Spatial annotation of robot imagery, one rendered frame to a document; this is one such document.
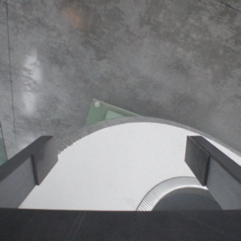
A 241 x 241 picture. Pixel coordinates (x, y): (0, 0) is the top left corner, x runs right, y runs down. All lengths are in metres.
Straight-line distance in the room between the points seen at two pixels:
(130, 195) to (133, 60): 0.65
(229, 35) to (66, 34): 0.76
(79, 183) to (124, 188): 0.13
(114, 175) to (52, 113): 0.82
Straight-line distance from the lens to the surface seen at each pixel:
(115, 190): 0.51
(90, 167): 0.53
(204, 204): 0.79
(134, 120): 0.74
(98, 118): 1.12
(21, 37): 1.09
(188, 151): 0.16
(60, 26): 0.97
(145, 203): 0.53
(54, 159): 0.17
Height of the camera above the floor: 0.87
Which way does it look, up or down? 51 degrees down
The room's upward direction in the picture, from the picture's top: 168 degrees counter-clockwise
